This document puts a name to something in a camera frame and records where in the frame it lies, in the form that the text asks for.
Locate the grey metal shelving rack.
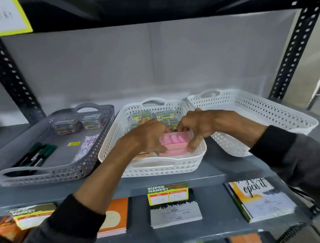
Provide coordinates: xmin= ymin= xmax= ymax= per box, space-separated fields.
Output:
xmin=0 ymin=0 xmax=320 ymax=243

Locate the black and white notebook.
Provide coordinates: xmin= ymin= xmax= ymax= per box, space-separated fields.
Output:
xmin=149 ymin=188 xmax=203 ymax=229

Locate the white notebook with script lettering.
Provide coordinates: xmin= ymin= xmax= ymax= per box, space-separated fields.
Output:
xmin=224 ymin=178 xmax=298 ymax=223

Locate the group of green yellow packets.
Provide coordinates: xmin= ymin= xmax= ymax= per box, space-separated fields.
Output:
xmin=129 ymin=110 xmax=180 ymax=132

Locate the orange notebook with cream circle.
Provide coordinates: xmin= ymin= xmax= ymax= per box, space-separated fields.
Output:
xmin=96 ymin=197 xmax=129 ymax=239

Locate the pink box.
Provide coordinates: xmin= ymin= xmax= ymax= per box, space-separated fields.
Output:
xmin=159 ymin=131 xmax=193 ymax=146
xmin=159 ymin=143 xmax=190 ymax=158

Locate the black marker with green cap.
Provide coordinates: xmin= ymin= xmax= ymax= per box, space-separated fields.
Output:
xmin=12 ymin=142 xmax=42 ymax=168
xmin=30 ymin=145 xmax=58 ymax=173
xmin=21 ymin=144 xmax=50 ymax=171

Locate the white sign with yellow border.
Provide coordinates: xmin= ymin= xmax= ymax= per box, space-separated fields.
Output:
xmin=0 ymin=0 xmax=34 ymax=37

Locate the white printed sachet strip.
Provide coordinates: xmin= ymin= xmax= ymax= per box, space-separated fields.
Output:
xmin=72 ymin=134 xmax=100 ymax=163

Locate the orange patterned notebook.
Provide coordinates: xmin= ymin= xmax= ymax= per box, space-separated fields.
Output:
xmin=0 ymin=216 xmax=28 ymax=243

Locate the white perforated plastic basket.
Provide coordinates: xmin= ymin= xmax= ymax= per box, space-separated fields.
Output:
xmin=98 ymin=97 xmax=207 ymax=178
xmin=186 ymin=89 xmax=319 ymax=158

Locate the person's left forearm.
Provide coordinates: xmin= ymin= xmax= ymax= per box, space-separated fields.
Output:
xmin=24 ymin=136 xmax=140 ymax=243

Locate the plain orange notebook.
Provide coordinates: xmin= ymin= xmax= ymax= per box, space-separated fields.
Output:
xmin=228 ymin=233 xmax=262 ymax=243

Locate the person's left hand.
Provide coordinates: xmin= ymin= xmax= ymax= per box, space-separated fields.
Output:
xmin=117 ymin=117 xmax=172 ymax=161

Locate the person's right forearm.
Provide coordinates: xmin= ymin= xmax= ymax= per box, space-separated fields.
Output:
xmin=214 ymin=110 xmax=320 ymax=198

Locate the person's right hand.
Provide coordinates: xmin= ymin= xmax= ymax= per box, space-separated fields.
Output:
xmin=177 ymin=108 xmax=221 ymax=153

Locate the green yellow shelf price tag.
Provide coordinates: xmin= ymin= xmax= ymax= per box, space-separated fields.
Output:
xmin=9 ymin=203 xmax=57 ymax=231
xmin=146 ymin=182 xmax=189 ymax=206

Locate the stack of colourful clear packets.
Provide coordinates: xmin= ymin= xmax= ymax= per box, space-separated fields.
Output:
xmin=51 ymin=118 xmax=83 ymax=136
xmin=81 ymin=113 xmax=105 ymax=131

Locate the grey perforated plastic basket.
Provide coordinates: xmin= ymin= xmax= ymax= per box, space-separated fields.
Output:
xmin=0 ymin=103 xmax=115 ymax=188

